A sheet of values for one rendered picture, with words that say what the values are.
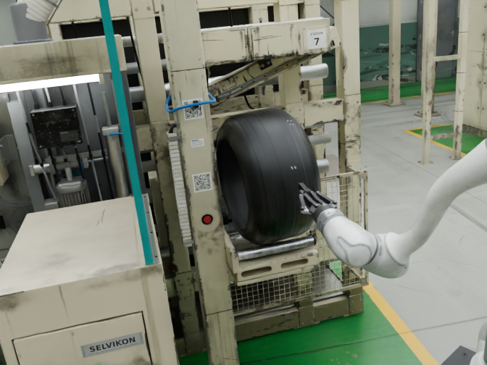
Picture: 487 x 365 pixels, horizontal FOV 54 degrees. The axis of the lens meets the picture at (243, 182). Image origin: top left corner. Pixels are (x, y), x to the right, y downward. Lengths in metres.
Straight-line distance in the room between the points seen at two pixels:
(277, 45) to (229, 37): 0.21
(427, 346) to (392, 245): 1.59
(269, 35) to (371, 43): 9.95
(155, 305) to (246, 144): 0.78
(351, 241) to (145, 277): 0.56
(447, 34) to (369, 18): 1.98
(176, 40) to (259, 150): 0.49
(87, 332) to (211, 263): 0.87
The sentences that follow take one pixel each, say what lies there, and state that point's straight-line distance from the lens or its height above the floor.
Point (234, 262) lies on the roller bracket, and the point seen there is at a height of 0.91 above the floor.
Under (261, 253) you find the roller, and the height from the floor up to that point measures 0.90.
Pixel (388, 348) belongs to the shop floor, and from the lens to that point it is 2.93.
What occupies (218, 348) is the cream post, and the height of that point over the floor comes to 0.44.
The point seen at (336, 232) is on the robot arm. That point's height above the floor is 1.22.
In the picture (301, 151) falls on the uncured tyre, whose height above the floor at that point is 1.32.
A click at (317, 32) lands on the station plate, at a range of 2.21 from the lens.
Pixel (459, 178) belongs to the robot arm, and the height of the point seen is 1.41.
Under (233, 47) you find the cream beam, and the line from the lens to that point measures 2.09.
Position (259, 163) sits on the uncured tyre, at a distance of 1.75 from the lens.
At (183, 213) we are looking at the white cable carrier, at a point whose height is 1.10.
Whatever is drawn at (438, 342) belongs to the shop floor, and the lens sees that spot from 3.02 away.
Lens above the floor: 1.81
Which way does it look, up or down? 19 degrees down
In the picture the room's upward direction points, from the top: 6 degrees counter-clockwise
